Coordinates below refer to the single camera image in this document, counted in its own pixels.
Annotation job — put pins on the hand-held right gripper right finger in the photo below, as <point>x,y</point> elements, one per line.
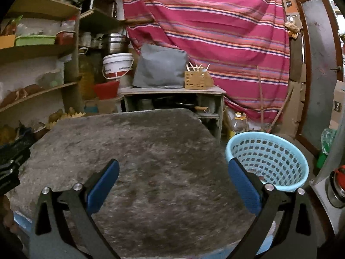
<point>244,186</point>

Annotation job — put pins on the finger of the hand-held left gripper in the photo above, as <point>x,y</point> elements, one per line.
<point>14,153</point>

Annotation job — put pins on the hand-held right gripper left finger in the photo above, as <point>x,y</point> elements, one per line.
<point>103,187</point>

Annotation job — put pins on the light blue plastic basket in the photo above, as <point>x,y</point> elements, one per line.
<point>269,156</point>

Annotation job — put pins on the clear oil bottle yellow label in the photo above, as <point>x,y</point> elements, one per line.
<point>237,128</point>

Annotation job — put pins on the pile of sweet potatoes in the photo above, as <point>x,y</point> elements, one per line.
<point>24,91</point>

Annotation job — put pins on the egg carton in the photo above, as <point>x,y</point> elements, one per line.
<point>67,116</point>

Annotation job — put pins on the white appliance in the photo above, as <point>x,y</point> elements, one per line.
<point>323,202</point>

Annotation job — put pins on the clear plastic container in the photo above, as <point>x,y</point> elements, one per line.
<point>51,79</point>

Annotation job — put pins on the flat cardboard stack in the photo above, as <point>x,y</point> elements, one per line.
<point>293,108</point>

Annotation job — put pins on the green plastic bag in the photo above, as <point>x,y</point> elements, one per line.
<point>327,143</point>

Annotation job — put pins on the broom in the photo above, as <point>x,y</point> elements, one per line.
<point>261,91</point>

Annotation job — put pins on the wooden shelf unit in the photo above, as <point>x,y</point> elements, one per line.
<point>40,51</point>

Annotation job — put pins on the yellow oil jug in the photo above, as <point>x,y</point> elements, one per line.
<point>86,75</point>

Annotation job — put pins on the yellow cardboard box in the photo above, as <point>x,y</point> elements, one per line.
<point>7,41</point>

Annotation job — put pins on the woven utensil basket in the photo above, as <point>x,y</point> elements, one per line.
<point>196,82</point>

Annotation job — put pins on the green plastic tray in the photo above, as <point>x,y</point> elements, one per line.
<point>35,40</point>

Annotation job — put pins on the white plastic bucket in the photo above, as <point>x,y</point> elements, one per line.
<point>117,64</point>

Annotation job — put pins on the large printed cardboard box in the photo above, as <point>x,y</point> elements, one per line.
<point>338,105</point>

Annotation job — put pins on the small red basket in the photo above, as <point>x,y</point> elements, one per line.
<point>65,37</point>

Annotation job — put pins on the grey cloth cover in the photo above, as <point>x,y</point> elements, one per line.
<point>159,67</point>

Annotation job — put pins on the steel stock pot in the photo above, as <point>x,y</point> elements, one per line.
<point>114,44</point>

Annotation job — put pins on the red striped cloth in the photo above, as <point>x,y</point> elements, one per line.
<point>215,27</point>

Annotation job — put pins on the black microwave oven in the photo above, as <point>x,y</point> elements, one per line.
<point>99,2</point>

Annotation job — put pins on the grey door wooden frame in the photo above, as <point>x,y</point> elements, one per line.
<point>318,59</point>

